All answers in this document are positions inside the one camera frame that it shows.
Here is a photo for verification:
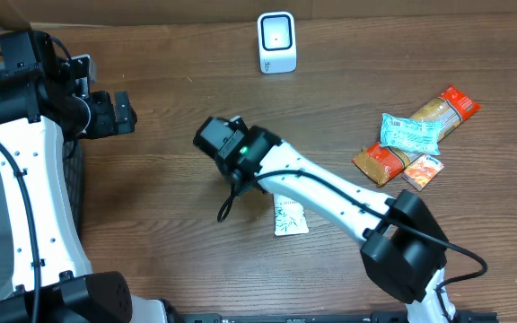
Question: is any white gold tube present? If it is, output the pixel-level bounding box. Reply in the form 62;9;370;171
273;194;309;237

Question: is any orange spaghetti packet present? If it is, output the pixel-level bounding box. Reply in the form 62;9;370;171
353;86;481;186

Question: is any teal tissue packet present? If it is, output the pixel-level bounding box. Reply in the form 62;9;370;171
380;113;443;155

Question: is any orange white carton box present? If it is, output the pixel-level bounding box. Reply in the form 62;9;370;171
402;154;444;191

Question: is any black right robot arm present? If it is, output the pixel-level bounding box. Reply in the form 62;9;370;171
193;117;497;322

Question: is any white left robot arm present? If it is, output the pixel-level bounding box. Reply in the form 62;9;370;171
0;30;181;323

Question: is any white barcode scanner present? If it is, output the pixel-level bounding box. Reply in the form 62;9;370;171
257;11;297;74

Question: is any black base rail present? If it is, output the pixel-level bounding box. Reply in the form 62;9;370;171
163;310;500;323

